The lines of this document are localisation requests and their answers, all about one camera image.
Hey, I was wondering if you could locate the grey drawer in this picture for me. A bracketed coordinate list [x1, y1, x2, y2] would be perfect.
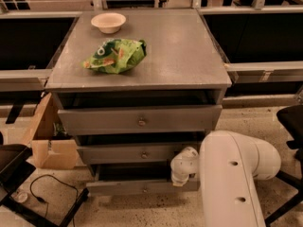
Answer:
[77, 142, 201, 165]
[86, 162, 200, 196]
[58, 105, 222, 135]

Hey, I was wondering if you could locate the black office chair right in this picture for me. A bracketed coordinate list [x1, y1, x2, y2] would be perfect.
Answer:
[264, 104, 303, 227]

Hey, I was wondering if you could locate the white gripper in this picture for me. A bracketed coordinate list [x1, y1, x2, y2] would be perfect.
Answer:
[170, 147, 199, 187]

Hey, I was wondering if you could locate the grey top drawer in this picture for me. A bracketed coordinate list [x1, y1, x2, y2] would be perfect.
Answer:
[58, 105, 222, 135]

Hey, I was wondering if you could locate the grey drawer cabinet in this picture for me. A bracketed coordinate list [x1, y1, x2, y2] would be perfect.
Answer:
[44, 9, 232, 187]

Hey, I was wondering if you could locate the black cable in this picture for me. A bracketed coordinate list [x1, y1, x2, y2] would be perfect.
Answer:
[28, 173, 80, 227]

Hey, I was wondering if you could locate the white paper bowl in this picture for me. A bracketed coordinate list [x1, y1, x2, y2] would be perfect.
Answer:
[91, 12, 126, 34]

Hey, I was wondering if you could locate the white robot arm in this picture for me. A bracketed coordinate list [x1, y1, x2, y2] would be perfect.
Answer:
[170, 131, 281, 227]

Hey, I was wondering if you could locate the green chip bag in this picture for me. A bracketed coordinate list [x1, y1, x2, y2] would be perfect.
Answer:
[82, 39, 147, 74]

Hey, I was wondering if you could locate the round clear lid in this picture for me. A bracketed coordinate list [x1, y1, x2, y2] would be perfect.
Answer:
[12, 191, 28, 203]

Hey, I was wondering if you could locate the grey middle drawer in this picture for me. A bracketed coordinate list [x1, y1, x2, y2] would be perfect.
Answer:
[77, 142, 201, 165]

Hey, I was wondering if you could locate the black chair left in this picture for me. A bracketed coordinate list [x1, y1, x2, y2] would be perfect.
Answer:
[0, 133, 89, 227]

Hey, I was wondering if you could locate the cardboard box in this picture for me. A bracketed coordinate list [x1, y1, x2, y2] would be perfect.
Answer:
[21, 94, 79, 170]

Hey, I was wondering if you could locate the grey bottom drawer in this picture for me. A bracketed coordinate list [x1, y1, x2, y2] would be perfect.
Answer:
[86, 162, 200, 196]

